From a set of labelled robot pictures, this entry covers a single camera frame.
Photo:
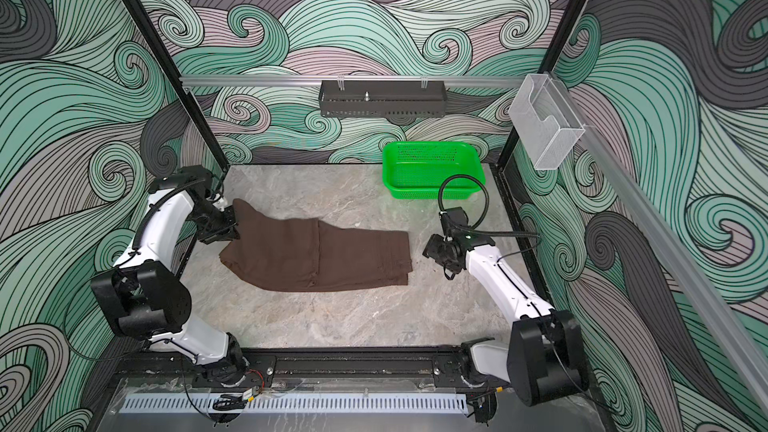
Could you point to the black frame post left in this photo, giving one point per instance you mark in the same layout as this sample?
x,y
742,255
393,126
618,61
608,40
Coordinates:
x,y
188,101

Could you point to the aluminium rail right wall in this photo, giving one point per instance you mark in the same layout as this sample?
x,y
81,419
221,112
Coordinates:
x,y
737,344

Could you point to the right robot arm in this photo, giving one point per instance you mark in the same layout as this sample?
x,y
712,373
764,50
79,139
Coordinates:
x,y
516,312

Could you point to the brown trousers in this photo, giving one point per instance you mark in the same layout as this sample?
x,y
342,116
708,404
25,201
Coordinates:
x,y
309,255

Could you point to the black frame post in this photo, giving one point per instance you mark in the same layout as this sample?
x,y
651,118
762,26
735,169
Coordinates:
x,y
572,13
188,101

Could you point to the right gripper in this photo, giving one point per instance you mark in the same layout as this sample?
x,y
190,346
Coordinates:
x,y
431,249

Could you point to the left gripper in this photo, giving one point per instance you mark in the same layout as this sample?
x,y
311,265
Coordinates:
x,y
230,232

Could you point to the green plastic basket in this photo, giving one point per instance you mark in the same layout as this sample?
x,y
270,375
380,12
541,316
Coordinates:
x,y
416,170

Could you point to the aluminium rail wall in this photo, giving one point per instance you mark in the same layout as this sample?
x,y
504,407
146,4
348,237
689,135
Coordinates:
x,y
737,344
275,80

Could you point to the black frame post right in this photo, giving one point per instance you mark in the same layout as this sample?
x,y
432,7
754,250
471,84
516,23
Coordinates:
x,y
572,13

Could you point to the black perforated wall tray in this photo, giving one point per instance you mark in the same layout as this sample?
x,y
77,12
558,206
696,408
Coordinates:
x,y
399,101

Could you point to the clear acrylic wall holder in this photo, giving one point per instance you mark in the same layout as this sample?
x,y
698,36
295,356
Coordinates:
x,y
545,117

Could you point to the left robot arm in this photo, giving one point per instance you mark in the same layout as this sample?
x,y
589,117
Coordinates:
x,y
142,296

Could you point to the aluminium rail back wall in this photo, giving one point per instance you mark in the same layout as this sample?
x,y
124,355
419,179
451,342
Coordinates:
x,y
275,80

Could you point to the white slotted cable duct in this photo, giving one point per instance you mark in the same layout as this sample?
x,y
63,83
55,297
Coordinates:
x,y
302,403

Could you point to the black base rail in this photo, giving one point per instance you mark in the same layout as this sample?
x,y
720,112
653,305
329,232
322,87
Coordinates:
x,y
441,366

